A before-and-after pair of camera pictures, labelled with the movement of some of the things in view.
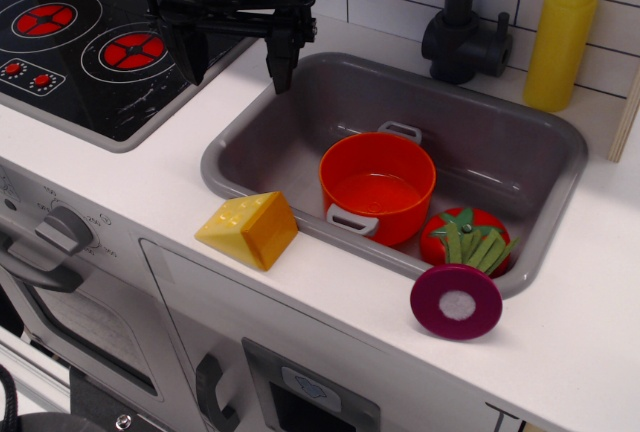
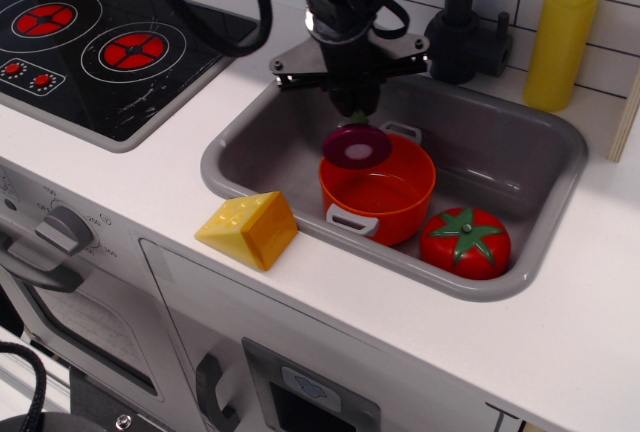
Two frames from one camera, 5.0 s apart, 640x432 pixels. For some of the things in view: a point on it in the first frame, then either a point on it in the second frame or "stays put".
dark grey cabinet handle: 207,375 stays put
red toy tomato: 469,236 stays put
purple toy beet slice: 462,300 -> 357,145
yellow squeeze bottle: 560,43 stays put
